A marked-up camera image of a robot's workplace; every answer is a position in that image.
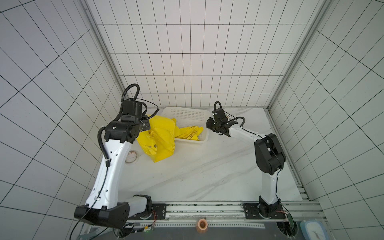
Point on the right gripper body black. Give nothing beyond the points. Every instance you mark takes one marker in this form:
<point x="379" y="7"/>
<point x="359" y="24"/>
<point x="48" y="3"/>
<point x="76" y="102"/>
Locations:
<point x="210" y="124"/>

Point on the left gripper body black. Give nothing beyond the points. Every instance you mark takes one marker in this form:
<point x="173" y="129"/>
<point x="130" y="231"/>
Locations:
<point x="144" y="125"/>

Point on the yellow trousers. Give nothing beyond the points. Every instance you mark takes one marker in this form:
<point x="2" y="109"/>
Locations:
<point x="159" y="142"/>

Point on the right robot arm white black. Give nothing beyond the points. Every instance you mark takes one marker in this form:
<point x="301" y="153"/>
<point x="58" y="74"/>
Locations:
<point x="269" y="154"/>

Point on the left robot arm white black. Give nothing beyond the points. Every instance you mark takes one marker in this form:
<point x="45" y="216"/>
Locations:
<point x="115" y="140"/>

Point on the white plastic basket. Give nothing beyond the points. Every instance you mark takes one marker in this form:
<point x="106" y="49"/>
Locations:
<point x="186" y="117"/>

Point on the clear tape roll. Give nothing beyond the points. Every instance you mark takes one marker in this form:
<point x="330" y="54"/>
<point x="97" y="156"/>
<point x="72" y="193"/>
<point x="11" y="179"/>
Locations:
<point x="132" y="158"/>

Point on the brown tape roll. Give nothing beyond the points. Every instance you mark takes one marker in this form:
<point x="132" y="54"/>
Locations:
<point x="202" y="226"/>

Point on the white blue device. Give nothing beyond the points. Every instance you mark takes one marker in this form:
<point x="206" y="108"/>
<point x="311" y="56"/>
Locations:
<point x="313" y="230"/>

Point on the aluminium mounting rail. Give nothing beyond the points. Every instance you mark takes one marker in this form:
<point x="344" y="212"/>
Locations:
<point x="227" y="215"/>

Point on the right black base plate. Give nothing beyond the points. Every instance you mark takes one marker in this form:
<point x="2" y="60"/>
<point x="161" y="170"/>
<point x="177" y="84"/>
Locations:
<point x="263" y="211"/>

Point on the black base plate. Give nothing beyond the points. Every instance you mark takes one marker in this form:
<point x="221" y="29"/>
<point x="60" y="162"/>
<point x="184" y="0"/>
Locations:
<point x="263" y="211"/>
<point x="158" y="211"/>

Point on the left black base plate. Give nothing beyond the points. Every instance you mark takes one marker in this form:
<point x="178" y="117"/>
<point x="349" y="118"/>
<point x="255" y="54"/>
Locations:
<point x="158" y="211"/>

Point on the small circuit board with cables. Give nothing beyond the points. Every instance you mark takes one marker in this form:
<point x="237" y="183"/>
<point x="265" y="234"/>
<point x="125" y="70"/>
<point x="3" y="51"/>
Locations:
<point x="130" y="228"/>

